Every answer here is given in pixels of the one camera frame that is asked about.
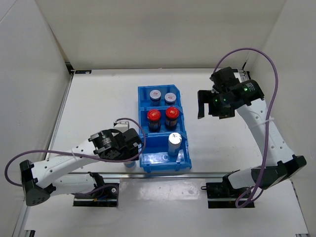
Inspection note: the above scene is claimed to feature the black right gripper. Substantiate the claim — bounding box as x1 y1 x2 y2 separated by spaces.
197 90 235 119

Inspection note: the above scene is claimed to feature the silver-lid bottle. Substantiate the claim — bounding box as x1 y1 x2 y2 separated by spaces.
168 132 182 157
123 161 136 170

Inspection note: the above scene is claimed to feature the white-lid jar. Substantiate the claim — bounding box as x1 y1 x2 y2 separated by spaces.
164 92 177 106
150 89 161 107

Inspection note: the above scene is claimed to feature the red-lid sauce jar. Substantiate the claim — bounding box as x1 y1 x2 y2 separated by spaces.
165 107 180 130
147 109 161 132

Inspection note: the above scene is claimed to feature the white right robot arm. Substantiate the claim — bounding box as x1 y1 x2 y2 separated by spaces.
197 79 307 198

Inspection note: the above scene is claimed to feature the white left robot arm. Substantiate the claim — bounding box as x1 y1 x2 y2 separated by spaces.
20 128 142 206

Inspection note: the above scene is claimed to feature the blue three-compartment plastic bin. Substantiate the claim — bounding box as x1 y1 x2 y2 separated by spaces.
138 84 192 173

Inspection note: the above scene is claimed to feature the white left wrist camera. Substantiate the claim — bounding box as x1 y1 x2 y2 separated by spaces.
113 120 130 134

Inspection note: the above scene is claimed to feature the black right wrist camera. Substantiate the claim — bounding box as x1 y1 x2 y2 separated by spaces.
210 67 240 93

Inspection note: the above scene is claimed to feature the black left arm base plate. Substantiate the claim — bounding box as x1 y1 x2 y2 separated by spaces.
73 182 119 207

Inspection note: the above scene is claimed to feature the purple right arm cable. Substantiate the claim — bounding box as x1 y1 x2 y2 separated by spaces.
212 47 280 208

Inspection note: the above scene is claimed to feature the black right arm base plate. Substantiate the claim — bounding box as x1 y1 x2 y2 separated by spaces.
200 182 248 209

